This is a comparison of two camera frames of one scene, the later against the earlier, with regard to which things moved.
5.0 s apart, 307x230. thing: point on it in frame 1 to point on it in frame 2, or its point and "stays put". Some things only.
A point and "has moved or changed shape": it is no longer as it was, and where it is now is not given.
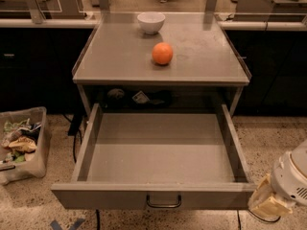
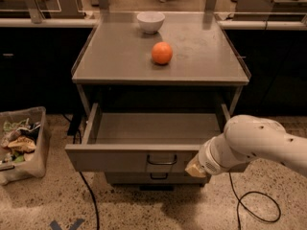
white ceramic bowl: x=151 y=21 stays put
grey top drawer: x=157 y=157 has moved or changed shape
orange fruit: x=162 y=53 stays put
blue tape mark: x=55 y=225 stays put
